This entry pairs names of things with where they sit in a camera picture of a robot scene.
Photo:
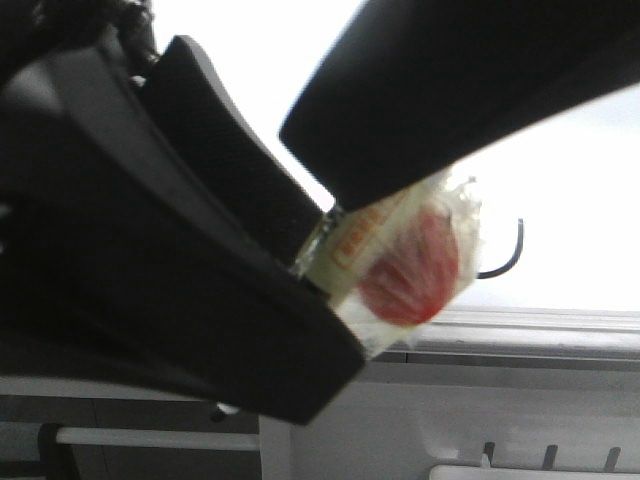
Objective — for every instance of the white metal table frame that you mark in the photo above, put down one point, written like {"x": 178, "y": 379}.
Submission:
{"x": 397, "y": 421}

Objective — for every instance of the white whiteboard with grey frame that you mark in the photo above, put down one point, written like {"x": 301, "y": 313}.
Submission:
{"x": 572, "y": 177}

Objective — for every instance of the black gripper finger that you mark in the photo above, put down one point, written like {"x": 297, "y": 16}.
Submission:
{"x": 412, "y": 86}
{"x": 118, "y": 265}

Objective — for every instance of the white black whiteboard marker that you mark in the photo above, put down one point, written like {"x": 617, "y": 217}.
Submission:
{"x": 392, "y": 266}

